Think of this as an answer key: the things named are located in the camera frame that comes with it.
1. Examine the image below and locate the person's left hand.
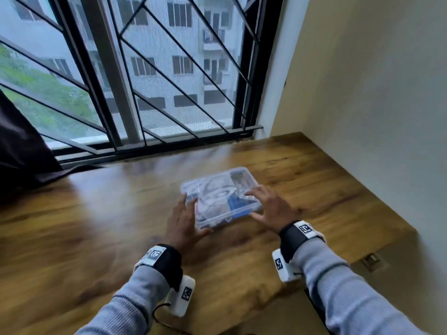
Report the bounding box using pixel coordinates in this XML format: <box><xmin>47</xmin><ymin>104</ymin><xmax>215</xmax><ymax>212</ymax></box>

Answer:
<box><xmin>164</xmin><ymin>193</ymin><xmax>214</xmax><ymax>254</ymax></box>

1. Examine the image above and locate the person's right hand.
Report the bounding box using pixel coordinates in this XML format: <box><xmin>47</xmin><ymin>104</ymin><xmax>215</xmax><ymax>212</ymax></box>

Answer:
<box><xmin>244</xmin><ymin>185</ymin><xmax>299</xmax><ymax>234</ymax></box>

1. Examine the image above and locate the clear plastic medicine box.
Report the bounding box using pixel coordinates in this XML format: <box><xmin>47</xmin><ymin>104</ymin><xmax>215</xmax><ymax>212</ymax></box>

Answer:
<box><xmin>180</xmin><ymin>166</ymin><xmax>263</xmax><ymax>231</ymax></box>

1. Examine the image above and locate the person's left forearm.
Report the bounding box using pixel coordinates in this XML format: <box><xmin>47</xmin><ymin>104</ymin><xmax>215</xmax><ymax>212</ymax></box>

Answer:
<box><xmin>75</xmin><ymin>265</ymin><xmax>172</xmax><ymax>335</ymax></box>

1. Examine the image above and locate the person's right forearm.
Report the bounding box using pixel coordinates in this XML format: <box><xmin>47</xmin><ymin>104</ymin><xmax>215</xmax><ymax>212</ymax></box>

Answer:
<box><xmin>293</xmin><ymin>237</ymin><xmax>430</xmax><ymax>335</ymax></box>

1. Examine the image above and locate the small metal plate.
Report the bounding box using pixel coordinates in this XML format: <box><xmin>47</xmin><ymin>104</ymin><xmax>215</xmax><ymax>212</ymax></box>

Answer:
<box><xmin>361</xmin><ymin>253</ymin><xmax>388</xmax><ymax>273</ymax></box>

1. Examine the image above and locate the grey window sash bar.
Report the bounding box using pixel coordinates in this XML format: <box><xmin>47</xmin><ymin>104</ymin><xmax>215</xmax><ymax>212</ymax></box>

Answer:
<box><xmin>78</xmin><ymin>0</ymin><xmax>144</xmax><ymax>143</ymax></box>

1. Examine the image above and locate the dark curtain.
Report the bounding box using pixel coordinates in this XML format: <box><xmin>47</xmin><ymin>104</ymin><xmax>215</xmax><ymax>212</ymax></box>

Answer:
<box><xmin>0</xmin><ymin>90</ymin><xmax>105</xmax><ymax>203</ymax></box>

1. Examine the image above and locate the grey apartment building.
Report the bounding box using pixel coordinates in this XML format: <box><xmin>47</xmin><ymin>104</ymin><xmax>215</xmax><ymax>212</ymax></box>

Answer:
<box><xmin>0</xmin><ymin>0</ymin><xmax>245</xmax><ymax>136</ymax></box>

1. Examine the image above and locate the green tree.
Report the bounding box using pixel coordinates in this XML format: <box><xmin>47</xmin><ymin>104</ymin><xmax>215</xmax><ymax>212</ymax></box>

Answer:
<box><xmin>0</xmin><ymin>45</ymin><xmax>102</xmax><ymax>136</ymax></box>

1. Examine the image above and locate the black metal window grille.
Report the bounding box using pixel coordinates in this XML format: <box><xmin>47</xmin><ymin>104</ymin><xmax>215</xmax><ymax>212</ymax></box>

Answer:
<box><xmin>0</xmin><ymin>0</ymin><xmax>263</xmax><ymax>150</ymax></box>

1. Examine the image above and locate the black right wrist strap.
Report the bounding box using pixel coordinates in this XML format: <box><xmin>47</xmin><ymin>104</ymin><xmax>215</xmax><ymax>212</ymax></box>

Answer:
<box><xmin>278</xmin><ymin>220</ymin><xmax>326</xmax><ymax>264</ymax></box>

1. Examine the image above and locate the black wrist strap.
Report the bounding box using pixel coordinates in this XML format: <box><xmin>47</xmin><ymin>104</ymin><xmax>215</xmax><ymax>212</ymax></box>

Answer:
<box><xmin>278</xmin><ymin>220</ymin><xmax>326</xmax><ymax>264</ymax></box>
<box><xmin>134</xmin><ymin>244</ymin><xmax>183</xmax><ymax>292</ymax></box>

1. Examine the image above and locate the black left wrist strap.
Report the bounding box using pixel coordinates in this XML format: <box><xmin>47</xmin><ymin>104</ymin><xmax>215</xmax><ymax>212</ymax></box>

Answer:
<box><xmin>134</xmin><ymin>244</ymin><xmax>183</xmax><ymax>292</ymax></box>

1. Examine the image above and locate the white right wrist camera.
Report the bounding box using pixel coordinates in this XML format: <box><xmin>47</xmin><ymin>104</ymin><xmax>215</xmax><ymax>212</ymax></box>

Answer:
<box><xmin>272</xmin><ymin>248</ymin><xmax>303</xmax><ymax>283</ymax></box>

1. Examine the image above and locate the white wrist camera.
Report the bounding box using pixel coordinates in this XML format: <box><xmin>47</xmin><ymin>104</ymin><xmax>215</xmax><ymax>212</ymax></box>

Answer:
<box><xmin>164</xmin><ymin>275</ymin><xmax>196</xmax><ymax>318</ymax></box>
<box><xmin>272</xmin><ymin>248</ymin><xmax>303</xmax><ymax>283</ymax></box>

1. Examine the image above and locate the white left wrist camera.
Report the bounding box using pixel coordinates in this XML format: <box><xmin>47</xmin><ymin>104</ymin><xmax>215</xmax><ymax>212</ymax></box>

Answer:
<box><xmin>164</xmin><ymin>275</ymin><xmax>196</xmax><ymax>318</ymax></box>

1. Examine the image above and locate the black window frame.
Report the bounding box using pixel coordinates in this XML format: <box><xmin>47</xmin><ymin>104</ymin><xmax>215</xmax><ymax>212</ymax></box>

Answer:
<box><xmin>0</xmin><ymin>0</ymin><xmax>285</xmax><ymax>168</ymax></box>

